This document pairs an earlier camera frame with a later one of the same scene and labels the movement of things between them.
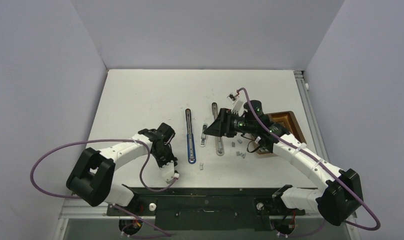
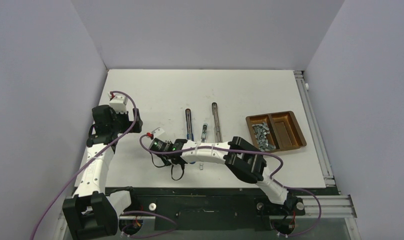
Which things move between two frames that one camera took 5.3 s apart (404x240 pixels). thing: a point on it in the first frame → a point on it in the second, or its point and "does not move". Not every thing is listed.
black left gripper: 171,158 → 125,117
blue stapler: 190,138 does not move
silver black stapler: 219,147 does not move
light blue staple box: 203,139 does not move
